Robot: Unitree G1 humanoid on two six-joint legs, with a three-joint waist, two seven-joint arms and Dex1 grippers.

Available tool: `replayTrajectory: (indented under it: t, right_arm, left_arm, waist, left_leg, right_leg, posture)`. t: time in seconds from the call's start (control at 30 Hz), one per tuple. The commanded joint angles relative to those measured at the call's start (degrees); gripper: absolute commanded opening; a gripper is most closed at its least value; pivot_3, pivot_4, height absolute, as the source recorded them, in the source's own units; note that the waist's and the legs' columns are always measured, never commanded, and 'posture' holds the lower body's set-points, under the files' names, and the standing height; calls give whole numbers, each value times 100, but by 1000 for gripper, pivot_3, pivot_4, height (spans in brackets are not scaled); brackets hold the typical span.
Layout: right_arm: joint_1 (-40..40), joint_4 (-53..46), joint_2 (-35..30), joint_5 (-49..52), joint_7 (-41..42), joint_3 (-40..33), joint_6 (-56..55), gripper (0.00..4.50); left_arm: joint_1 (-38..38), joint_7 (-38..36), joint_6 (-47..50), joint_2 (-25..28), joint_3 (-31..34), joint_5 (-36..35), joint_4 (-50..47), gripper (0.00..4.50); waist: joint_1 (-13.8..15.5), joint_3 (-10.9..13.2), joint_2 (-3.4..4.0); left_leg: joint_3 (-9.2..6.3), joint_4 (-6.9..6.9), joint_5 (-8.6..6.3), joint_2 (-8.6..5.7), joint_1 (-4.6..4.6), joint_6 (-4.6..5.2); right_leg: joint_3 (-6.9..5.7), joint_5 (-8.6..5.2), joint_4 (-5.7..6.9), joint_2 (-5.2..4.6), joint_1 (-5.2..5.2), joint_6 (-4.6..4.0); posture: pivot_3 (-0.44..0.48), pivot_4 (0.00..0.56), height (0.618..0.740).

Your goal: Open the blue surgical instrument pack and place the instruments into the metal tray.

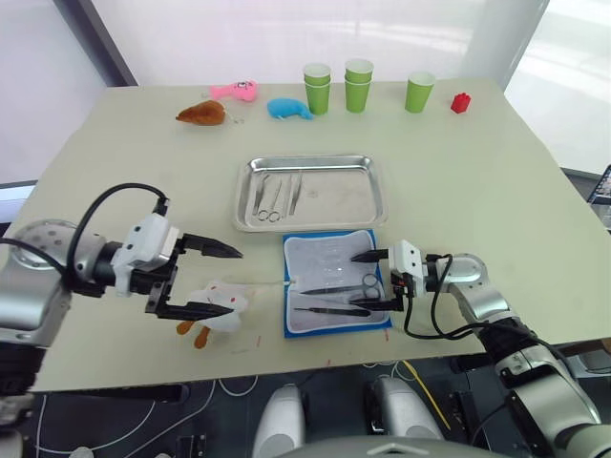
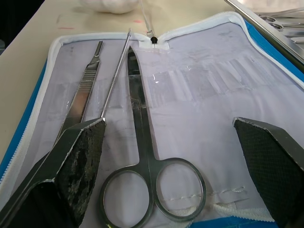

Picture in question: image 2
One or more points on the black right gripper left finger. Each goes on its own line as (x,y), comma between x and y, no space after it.
(71,166)

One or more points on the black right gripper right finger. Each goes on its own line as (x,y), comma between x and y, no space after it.
(273,164)

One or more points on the steel surgical scissors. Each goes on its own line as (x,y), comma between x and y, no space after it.
(142,133)

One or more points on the blue surgical instrument pack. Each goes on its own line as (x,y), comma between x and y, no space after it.
(209,99)

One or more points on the metal tray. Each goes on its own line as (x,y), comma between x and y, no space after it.
(273,31)

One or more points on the thin steel probe needle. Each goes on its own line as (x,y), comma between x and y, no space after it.
(115,76)

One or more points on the small steel scissors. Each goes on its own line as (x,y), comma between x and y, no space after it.
(278,22)

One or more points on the steel tweezers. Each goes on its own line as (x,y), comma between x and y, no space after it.
(282,11)

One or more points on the white cotton wad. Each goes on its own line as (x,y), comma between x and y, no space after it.
(109,4)

